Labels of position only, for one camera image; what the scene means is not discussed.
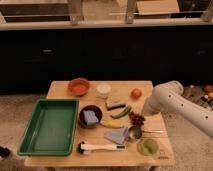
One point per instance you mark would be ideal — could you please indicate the dark brown bowl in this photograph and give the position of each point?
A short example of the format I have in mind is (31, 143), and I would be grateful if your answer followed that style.
(98, 114)

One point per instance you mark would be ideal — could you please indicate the black object on floor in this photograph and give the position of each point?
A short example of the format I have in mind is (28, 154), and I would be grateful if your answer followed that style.
(4, 152)

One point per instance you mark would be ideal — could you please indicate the orange tomato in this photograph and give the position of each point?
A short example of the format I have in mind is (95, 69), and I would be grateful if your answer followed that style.
(136, 93)

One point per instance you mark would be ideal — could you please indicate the green plastic tray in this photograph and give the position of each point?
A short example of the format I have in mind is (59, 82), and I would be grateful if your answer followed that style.
(51, 128)

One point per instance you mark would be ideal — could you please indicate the yellow banana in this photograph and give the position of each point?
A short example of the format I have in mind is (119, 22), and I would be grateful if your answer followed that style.
(110, 124)

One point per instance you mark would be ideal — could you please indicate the metal measuring cup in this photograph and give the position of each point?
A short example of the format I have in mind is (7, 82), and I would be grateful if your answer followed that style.
(136, 132)

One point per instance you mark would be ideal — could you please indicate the wooden table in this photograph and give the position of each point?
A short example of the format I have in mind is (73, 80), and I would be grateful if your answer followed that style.
(127, 158)

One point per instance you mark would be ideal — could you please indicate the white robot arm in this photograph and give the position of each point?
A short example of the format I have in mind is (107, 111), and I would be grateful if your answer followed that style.
(169, 96)

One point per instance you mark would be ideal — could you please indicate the dark cabinet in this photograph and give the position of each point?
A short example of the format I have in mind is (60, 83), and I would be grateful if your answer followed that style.
(31, 59)

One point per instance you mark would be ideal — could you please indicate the green plastic cup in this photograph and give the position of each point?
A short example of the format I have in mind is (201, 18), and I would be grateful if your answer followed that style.
(147, 147)

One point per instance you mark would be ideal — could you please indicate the dark red grape bunch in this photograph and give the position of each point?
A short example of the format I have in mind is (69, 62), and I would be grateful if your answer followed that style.
(136, 119)

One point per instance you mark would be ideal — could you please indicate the green chili pepper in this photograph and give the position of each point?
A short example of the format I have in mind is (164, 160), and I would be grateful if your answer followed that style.
(123, 113)

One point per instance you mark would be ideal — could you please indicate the white dish brush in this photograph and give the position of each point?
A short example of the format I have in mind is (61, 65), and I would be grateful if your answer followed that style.
(83, 147)

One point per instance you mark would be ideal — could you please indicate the blue sponge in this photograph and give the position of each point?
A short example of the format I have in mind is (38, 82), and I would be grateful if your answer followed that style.
(90, 117)

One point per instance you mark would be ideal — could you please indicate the white cup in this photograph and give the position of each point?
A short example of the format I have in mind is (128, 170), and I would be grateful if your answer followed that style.
(103, 90)

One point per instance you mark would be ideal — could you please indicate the red bowl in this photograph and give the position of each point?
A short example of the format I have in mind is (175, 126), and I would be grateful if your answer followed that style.
(78, 86)

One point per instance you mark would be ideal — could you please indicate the grey folded cloth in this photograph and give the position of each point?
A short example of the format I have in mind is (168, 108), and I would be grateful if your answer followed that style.
(117, 136)

